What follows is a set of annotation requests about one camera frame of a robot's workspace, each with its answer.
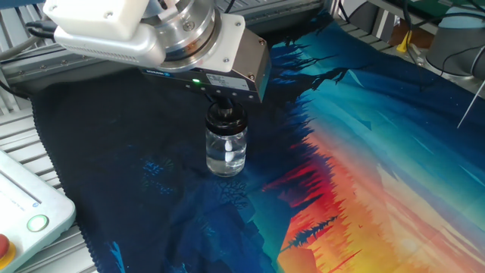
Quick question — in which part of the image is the silver Schunk gripper body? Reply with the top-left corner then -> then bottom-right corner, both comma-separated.
142,28 -> 272,105

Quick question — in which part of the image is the black knobbed jar lid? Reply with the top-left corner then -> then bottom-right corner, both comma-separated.
205,101 -> 249,137

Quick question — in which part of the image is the clear glass jar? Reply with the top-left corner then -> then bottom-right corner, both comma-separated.
205,127 -> 249,178

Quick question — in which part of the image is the colourful sunset print cloth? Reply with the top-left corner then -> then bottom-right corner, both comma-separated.
30,9 -> 485,273

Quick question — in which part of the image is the small yellow plastic object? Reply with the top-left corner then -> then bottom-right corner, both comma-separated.
396,30 -> 414,54

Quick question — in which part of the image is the white teach pendant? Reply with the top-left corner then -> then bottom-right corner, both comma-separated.
0,149 -> 77,273

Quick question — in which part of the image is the aluminium rail with screws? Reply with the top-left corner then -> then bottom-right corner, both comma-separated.
0,0 -> 327,89

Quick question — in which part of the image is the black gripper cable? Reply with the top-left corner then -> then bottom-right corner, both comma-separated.
23,20 -> 58,41

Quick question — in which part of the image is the thin black cable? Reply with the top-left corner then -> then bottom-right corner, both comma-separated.
400,0 -> 485,93

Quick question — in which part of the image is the short black cable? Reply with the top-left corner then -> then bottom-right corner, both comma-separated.
0,80 -> 30,101

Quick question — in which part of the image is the thick grey cable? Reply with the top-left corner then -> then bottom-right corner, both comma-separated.
0,36 -> 42,61

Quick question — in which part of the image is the thin white cable tie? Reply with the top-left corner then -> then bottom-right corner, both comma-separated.
455,79 -> 485,130

